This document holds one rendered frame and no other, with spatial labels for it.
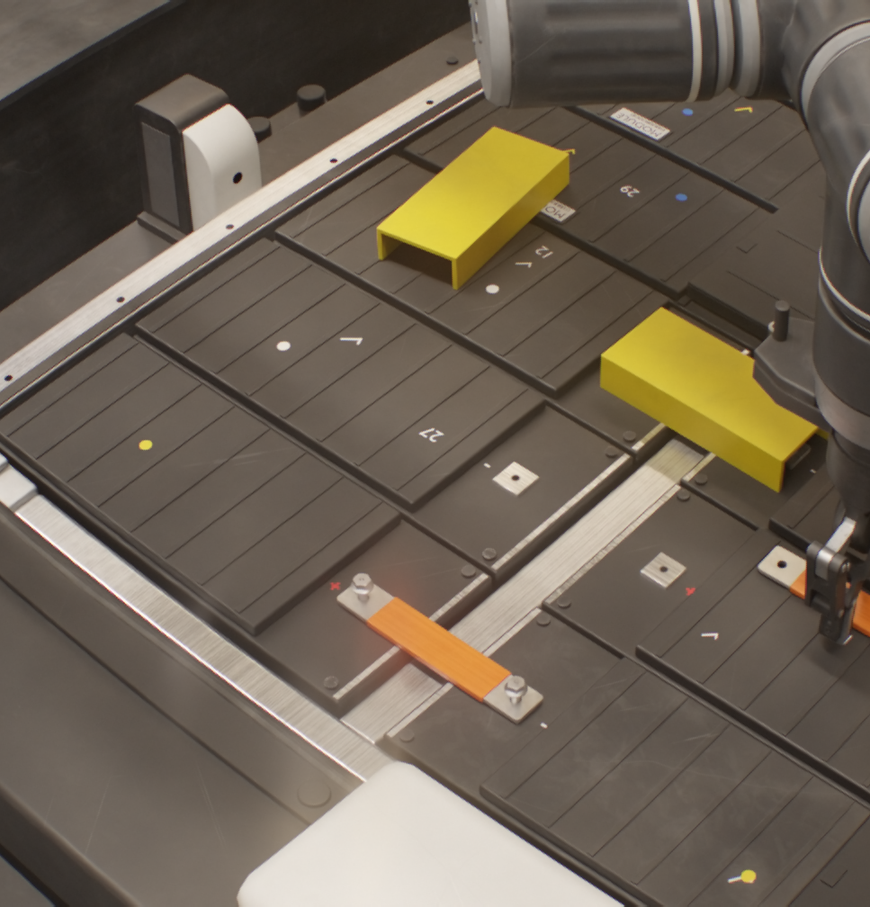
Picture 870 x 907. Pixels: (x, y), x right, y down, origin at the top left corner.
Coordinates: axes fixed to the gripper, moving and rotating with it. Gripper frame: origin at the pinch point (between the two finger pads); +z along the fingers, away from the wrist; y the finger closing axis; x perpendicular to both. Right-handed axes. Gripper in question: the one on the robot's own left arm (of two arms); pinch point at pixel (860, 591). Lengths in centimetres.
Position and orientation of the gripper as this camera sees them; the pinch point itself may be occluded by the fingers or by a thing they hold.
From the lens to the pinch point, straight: 126.9
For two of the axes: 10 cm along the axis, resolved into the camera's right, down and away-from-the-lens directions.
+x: -7.6, -4.3, 4.9
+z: 0.4, 7.2, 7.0
